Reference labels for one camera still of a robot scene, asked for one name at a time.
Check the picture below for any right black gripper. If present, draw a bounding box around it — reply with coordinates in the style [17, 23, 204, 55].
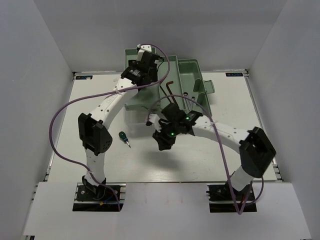
[152, 121, 181, 151]

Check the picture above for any brown hex key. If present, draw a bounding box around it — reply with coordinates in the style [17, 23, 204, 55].
[159, 84, 167, 96]
[165, 79, 179, 106]

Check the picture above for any green plastic toolbox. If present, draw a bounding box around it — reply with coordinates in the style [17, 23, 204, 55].
[124, 55, 215, 136]

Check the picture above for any green screwdriver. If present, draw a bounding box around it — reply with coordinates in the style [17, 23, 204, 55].
[118, 131, 131, 148]

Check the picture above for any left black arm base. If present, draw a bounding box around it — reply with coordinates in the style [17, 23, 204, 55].
[72, 183, 119, 212]

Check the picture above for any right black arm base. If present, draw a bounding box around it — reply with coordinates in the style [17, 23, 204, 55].
[204, 183, 258, 214]

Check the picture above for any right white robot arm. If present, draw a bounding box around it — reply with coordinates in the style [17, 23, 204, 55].
[146, 103, 276, 200]

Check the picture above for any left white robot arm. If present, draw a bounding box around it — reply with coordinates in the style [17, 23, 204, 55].
[78, 45, 161, 200]

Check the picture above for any left blue table label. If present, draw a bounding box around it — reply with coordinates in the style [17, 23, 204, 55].
[75, 75, 93, 80]

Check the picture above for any blue table label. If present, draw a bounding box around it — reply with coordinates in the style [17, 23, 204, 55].
[225, 72, 244, 77]
[75, 75, 93, 80]

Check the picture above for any right blue table label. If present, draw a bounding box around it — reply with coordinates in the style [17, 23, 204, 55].
[225, 72, 244, 77]

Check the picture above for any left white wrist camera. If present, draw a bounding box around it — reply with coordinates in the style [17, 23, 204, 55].
[137, 44, 152, 53]

